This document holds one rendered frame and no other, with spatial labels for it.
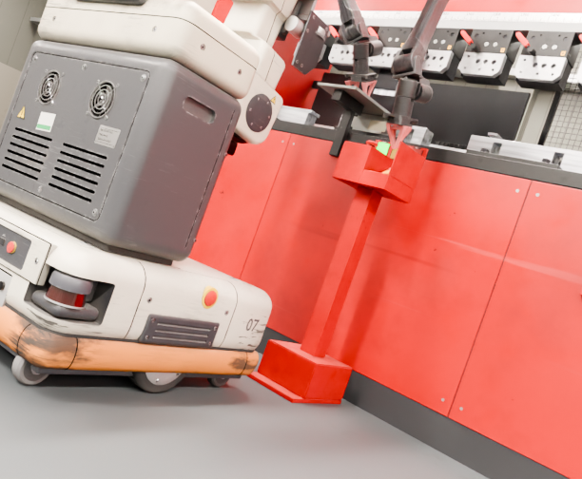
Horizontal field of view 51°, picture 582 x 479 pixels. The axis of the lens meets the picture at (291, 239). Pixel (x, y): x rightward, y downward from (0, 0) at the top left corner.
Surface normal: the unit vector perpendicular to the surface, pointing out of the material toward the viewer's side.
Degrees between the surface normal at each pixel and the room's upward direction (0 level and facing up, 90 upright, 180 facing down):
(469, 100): 90
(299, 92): 90
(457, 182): 90
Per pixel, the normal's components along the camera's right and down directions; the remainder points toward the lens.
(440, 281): -0.61, -0.22
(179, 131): 0.76, 0.27
